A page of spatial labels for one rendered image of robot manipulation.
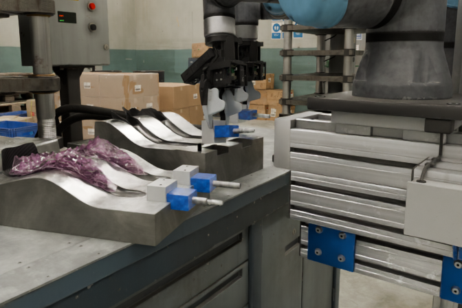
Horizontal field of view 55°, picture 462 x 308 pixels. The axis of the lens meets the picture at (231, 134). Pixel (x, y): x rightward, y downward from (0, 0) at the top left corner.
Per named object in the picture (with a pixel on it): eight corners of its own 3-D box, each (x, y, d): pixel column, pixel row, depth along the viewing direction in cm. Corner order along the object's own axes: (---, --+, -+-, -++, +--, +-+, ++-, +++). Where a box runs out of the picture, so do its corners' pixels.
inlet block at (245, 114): (273, 124, 131) (273, 106, 131) (265, 126, 127) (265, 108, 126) (236, 120, 139) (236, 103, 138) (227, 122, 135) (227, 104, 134)
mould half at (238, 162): (262, 168, 121) (263, 119, 118) (205, 192, 100) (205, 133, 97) (134, 148, 148) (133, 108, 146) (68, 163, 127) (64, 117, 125)
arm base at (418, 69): (460, 95, 73) (465, 33, 71) (440, 102, 61) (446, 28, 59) (370, 91, 82) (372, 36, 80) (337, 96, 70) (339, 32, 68)
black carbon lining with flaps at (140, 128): (232, 145, 118) (232, 110, 116) (194, 155, 105) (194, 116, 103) (140, 133, 137) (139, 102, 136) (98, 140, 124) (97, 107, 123)
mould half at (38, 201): (210, 198, 95) (210, 148, 93) (155, 246, 71) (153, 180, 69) (20, 179, 110) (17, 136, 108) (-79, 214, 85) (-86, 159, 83)
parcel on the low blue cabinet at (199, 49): (218, 57, 859) (218, 42, 855) (207, 57, 832) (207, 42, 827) (201, 58, 882) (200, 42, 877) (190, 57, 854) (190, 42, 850)
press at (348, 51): (384, 138, 617) (394, -15, 581) (349, 159, 489) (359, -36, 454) (321, 132, 667) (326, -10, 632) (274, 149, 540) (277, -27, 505)
